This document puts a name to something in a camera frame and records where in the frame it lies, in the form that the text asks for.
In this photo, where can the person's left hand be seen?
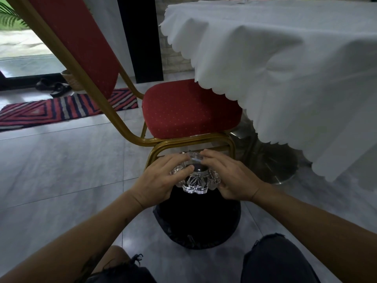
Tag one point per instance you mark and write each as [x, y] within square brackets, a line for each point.
[153, 184]

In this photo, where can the person's right fingers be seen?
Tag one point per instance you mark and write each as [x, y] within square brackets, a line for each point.
[213, 160]

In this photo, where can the striped red patterned rug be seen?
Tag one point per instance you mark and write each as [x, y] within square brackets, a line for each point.
[63, 109]

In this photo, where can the person's right forearm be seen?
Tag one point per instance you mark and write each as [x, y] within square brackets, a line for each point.
[318, 232]

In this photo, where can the person's right hand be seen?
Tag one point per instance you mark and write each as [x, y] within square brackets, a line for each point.
[235, 176]

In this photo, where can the red banquet chair gold frame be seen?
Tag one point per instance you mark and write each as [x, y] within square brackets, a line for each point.
[141, 94]

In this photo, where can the person's dark ripped jeans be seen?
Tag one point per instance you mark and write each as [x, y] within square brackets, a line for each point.
[206, 265]

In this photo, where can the person's left forearm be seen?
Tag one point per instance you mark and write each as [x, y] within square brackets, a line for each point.
[67, 241]

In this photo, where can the person's left thumb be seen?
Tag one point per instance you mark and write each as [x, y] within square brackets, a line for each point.
[185, 172]

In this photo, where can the clear cut glass ashtray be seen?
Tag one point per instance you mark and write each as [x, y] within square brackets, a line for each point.
[196, 177]

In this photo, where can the white scalloped tablecloth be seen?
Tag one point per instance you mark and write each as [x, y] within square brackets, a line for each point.
[279, 73]

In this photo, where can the woven basket planter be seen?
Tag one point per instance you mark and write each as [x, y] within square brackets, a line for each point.
[72, 81]

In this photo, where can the black sandal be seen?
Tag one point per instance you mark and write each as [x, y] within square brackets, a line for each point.
[54, 86]

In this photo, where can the black door frame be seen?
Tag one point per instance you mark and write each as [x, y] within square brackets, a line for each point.
[141, 38]

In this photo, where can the black trash bin with bag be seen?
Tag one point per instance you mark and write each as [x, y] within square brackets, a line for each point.
[196, 218]

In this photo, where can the silver metal table base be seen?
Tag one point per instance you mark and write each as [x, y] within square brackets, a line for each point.
[265, 156]

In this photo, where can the green palm plant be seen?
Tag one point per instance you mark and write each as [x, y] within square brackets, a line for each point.
[10, 16]

